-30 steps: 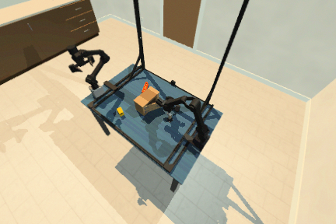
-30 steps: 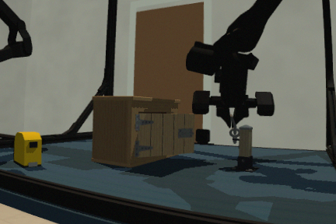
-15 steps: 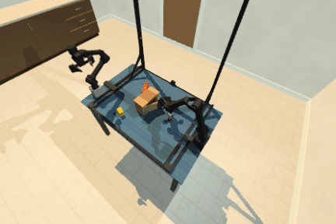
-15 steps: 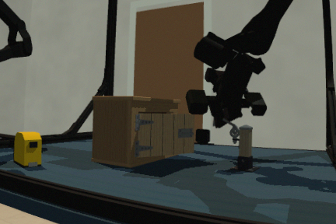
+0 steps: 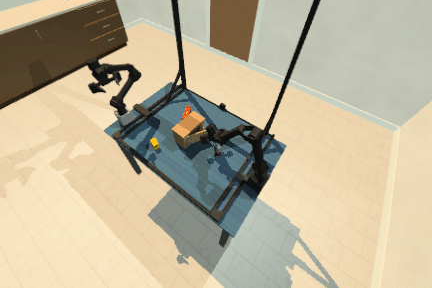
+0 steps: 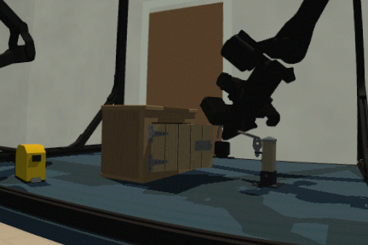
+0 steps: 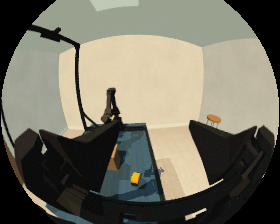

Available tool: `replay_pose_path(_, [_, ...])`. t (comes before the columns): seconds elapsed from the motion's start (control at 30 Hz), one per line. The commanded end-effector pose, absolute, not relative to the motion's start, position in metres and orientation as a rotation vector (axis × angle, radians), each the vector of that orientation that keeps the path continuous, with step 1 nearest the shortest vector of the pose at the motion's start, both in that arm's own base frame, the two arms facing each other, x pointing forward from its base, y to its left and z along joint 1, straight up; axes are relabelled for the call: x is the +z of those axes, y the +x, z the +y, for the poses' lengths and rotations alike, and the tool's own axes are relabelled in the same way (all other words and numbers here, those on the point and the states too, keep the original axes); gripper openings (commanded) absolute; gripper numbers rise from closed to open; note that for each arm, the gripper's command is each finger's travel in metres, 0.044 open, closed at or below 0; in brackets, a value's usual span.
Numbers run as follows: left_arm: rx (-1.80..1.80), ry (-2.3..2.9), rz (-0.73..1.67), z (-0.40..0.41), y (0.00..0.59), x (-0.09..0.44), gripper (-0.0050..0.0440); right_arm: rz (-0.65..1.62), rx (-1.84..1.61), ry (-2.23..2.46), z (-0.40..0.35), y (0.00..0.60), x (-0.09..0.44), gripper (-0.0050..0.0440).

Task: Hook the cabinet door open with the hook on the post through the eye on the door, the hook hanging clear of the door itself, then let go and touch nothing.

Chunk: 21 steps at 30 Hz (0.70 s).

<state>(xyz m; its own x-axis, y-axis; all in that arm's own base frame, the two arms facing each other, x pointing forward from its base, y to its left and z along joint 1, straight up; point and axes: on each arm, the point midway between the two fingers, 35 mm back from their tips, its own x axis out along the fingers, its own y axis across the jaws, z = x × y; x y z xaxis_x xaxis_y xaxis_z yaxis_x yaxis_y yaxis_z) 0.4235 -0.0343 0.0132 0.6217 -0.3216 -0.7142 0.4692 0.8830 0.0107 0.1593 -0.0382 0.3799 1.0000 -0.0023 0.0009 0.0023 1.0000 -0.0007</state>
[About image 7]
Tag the brown wooden cabinet with door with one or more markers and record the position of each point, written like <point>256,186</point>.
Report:
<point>114,162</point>

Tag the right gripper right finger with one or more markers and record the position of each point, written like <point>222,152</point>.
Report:
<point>217,149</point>

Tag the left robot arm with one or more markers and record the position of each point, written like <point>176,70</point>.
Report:
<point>110,100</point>

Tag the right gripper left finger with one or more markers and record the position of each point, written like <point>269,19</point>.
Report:
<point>88,154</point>

